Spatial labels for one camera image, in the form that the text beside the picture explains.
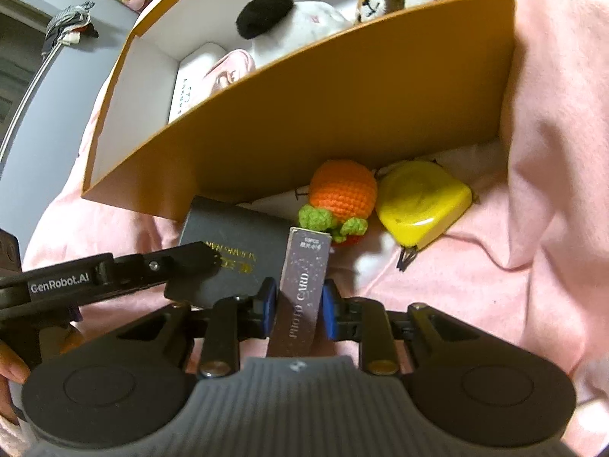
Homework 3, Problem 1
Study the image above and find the orange crocheted fruit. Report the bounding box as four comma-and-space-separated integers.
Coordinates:
298, 159, 379, 246

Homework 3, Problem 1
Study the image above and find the orange cardboard box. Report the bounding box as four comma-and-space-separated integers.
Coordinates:
81, 0, 517, 220

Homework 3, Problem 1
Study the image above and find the pink cloud print blanket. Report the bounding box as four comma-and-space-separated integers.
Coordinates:
0, 0, 609, 457

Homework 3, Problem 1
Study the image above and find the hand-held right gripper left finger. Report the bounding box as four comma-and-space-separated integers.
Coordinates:
114, 278, 279, 378

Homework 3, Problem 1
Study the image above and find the white plush with black hat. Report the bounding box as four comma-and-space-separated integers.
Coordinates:
236, 0, 354, 70

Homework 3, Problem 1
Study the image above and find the pink plush pouch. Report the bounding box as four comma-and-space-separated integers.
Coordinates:
208, 50, 258, 94

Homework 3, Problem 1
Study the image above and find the person's left hand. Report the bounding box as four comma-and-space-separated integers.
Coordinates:
0, 324, 89, 427

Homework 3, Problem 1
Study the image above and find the black box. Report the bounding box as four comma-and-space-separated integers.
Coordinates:
180, 195, 292, 302

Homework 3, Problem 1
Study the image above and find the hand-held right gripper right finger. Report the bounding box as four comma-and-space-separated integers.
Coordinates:
320, 279, 473, 377

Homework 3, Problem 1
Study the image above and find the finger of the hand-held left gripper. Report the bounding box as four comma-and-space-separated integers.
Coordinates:
112, 241, 220, 287
163, 272, 225, 310

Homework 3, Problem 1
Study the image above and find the yellow tape measure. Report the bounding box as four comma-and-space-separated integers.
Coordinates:
375, 158, 473, 273

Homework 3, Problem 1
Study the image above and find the white glasses case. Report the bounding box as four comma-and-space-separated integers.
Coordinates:
167, 43, 227, 125

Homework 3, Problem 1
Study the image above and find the grey hanging toy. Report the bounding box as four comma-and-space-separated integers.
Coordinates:
42, 3, 100, 54

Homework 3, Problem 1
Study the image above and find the white pole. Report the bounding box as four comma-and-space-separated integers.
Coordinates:
0, 42, 64, 165

